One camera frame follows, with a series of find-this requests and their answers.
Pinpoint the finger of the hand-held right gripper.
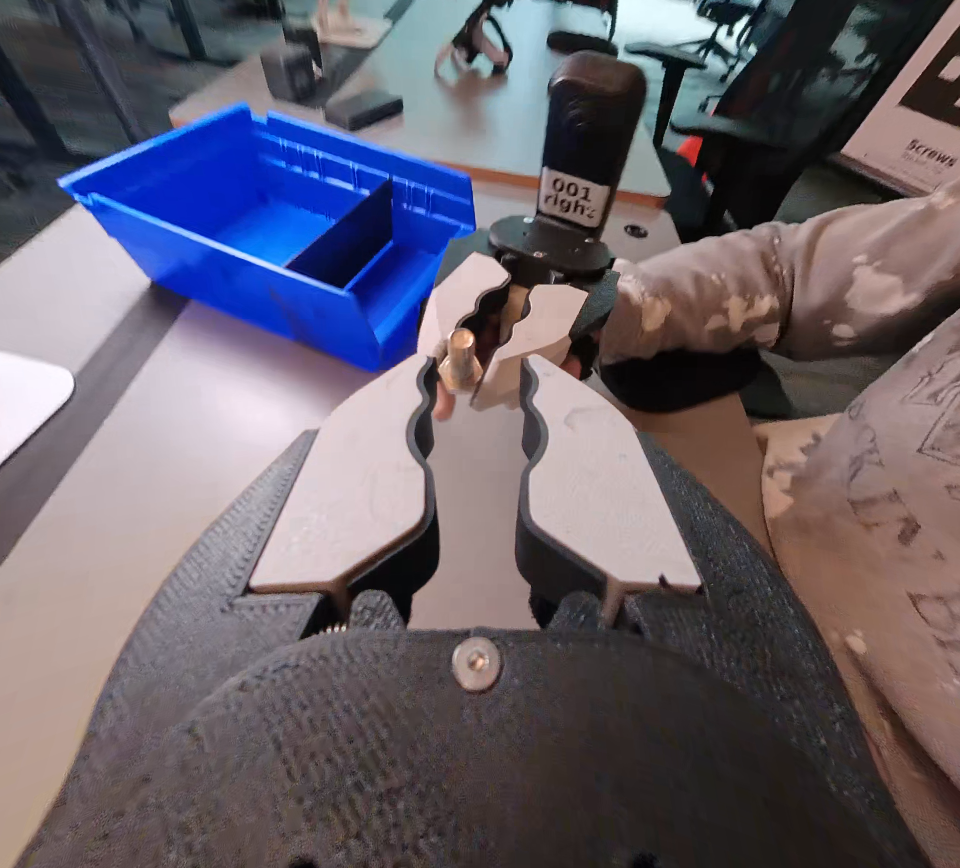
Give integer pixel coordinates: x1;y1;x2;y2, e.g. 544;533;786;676
416;251;520;389
469;285;591;412

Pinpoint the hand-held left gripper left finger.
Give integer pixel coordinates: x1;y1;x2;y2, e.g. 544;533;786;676
247;356;440;610

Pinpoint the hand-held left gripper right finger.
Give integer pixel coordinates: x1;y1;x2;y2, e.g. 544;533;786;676
516;355;704;618

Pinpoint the steel hex bolt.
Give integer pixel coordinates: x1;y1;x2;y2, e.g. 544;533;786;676
438;328;486;397

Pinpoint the blue plastic bin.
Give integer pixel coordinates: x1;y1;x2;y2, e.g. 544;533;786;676
58;103;477;373

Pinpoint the person's right hand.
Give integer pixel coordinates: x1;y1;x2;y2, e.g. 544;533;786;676
433;331;601;423

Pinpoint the black office chair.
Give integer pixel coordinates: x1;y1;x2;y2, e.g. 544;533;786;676
626;0;939;233

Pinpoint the flat black box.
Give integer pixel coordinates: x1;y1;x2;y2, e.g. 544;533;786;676
324;91;405;132

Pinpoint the person's spattered grey sweatshirt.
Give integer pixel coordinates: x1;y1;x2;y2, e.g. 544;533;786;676
761;313;960;787

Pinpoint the black cube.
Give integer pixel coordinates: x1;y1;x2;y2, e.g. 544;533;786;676
260;46;318;102

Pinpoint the black and white marker board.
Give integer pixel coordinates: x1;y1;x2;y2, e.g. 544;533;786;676
840;5;960;193

